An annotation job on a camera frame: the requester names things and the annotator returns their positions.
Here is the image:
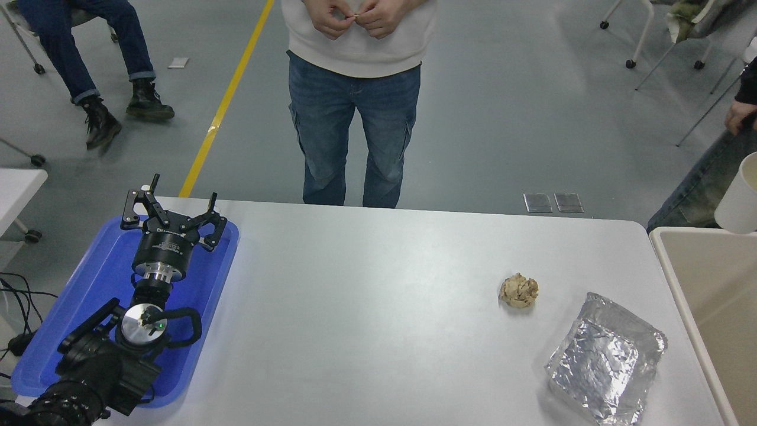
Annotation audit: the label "crumpled tan paper ball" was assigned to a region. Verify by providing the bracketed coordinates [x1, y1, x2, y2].
[498, 272, 539, 309]

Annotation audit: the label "large pale bin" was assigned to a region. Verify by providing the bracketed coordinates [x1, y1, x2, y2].
[649, 227, 757, 426]

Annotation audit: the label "chair leg with caster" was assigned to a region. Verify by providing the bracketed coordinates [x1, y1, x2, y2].
[0, 138, 47, 168]

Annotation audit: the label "crumpled silver foil tray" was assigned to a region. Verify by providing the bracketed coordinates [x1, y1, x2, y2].
[544, 292, 668, 426]

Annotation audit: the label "person's hand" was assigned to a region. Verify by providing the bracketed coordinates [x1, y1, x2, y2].
[724, 101, 757, 135]

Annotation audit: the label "blue plastic tray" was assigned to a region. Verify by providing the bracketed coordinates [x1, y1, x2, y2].
[11, 214, 240, 410]

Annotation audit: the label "grey wheeled chair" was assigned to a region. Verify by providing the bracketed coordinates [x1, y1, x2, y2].
[0, 0, 118, 76]

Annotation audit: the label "black floor cables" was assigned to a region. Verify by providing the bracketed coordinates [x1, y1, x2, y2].
[0, 271, 59, 363]

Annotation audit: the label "white wheeled chair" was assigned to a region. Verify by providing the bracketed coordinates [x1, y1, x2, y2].
[599, 0, 710, 91]

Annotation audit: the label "person beside bin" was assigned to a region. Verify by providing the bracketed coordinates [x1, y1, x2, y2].
[646, 53, 757, 233]

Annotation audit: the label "small white side table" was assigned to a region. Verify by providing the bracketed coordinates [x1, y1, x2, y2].
[0, 169, 48, 243]

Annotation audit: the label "white paper cup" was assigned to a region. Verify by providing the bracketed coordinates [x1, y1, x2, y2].
[714, 152, 757, 234]

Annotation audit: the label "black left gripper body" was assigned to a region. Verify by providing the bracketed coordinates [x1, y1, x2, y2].
[132, 220, 202, 273]

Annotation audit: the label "standing person's right hand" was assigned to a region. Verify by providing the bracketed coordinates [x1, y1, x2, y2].
[308, 0, 358, 41]

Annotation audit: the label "grey chair legs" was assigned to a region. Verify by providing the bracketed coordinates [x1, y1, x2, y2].
[676, 56, 749, 147]

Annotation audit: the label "standing person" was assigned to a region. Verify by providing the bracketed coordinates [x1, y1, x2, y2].
[281, 0, 438, 209]

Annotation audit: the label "standing person's left hand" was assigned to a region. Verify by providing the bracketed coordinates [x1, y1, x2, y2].
[355, 0, 415, 40]

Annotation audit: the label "camouflage jacket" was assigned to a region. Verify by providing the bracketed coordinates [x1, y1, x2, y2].
[662, 0, 734, 44]

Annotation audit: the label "seated person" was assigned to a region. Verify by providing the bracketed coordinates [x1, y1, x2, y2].
[15, 0, 175, 150]

